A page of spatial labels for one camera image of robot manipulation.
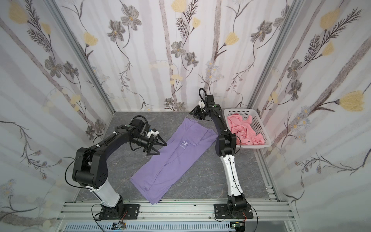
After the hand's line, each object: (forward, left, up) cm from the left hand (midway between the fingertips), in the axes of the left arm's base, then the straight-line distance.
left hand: (164, 147), depth 80 cm
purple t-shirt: (-7, 0, -17) cm, 18 cm away
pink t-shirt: (+14, -53, -8) cm, 55 cm away
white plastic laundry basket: (+26, -66, -11) cm, 72 cm away
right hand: (+32, -21, -2) cm, 38 cm away
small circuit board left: (-35, +23, -16) cm, 45 cm away
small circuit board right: (-37, -39, -18) cm, 57 cm away
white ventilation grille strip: (-36, 0, -16) cm, 40 cm away
